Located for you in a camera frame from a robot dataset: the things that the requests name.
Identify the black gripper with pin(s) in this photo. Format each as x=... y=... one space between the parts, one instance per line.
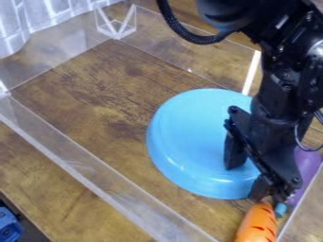
x=263 y=140

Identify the purple toy eggplant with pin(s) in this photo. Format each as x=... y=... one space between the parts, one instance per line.
x=309 y=162

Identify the orange toy carrot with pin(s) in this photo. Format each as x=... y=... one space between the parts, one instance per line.
x=258 y=227

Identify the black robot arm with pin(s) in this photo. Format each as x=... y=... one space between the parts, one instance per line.
x=286 y=27

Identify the blue round plate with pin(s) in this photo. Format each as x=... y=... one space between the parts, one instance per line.
x=186 y=144

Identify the blue object at corner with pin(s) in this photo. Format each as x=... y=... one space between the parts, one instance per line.
x=11 y=229

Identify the white curtain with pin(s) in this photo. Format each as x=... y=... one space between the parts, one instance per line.
x=26 y=16

